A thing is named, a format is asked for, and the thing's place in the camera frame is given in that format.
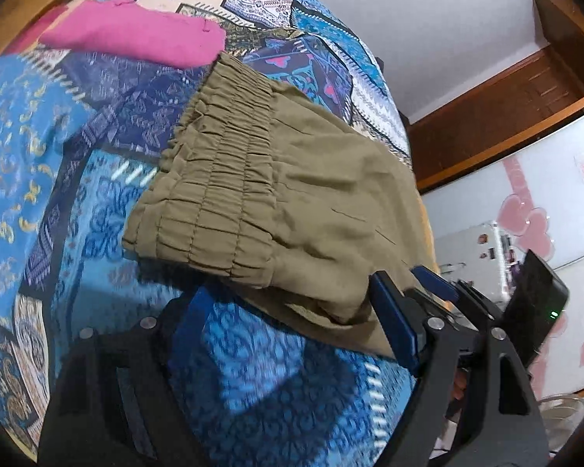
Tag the brown wooden door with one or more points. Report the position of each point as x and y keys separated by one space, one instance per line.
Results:
x=525 y=102

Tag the folded pink garment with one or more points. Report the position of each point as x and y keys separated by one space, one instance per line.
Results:
x=125 y=28

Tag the olive green pants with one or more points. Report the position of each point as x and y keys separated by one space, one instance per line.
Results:
x=287 y=204

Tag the patchwork patterned bed sheet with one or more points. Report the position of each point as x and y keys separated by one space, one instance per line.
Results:
x=79 y=137

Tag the white storage box with stickers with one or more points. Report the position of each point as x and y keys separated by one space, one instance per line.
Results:
x=484 y=257

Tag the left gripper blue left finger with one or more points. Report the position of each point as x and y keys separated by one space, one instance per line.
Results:
x=155 y=346

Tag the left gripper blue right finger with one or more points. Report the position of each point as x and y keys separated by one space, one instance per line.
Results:
x=428 y=347

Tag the white wardrobe with pink hearts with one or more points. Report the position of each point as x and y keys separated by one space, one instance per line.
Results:
x=537 y=196

